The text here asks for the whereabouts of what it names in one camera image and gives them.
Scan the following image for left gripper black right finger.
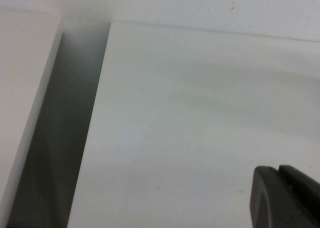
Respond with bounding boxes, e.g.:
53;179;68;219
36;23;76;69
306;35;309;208
278;164;320;228

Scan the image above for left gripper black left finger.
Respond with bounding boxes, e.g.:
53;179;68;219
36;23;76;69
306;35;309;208
249;165;295;228

